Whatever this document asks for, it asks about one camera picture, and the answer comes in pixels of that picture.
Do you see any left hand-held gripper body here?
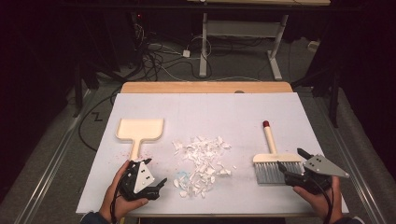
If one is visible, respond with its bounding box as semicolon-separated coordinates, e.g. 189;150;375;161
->
119;159;161;202

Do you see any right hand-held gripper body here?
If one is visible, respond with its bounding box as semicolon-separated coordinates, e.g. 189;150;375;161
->
284;153;350;196

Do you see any cream brush with red tip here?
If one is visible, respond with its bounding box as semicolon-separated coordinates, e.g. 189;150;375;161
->
252;119;304;186

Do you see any cream plastic dustpan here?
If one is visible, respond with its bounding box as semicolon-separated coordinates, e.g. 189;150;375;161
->
115;118;165;162

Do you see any pile of white paper scraps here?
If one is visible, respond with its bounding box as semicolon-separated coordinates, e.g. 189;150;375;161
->
171;134;238;200

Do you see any person's left hand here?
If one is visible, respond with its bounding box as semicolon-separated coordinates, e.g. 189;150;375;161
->
99;160;150;224

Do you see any person's right hand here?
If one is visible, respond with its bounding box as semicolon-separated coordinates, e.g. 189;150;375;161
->
291;175;341;224

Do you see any black metal stand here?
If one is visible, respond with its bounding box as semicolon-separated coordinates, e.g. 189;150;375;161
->
72;61;101;119
290;66;342;129

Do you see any white board table cover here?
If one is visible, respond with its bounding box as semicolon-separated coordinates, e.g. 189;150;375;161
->
76;91;350;216

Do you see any metal floor rail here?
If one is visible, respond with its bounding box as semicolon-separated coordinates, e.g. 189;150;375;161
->
309;89;388;224
12;89;95;224

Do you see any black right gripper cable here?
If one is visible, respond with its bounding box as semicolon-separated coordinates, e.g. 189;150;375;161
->
309;178;334;224

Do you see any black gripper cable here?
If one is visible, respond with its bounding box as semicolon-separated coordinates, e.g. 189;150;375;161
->
309;178;334;224
109;173;129;224

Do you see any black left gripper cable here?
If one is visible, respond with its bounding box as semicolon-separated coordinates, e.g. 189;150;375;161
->
109;173;129;224

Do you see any black looped floor cable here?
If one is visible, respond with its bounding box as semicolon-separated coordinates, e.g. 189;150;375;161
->
77;88;123;153

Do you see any tangle of floor cables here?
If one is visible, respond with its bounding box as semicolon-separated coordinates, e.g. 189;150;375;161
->
132;12;216;82

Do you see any white metal desk frame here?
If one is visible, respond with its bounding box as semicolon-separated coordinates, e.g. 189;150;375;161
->
186;0;332;81

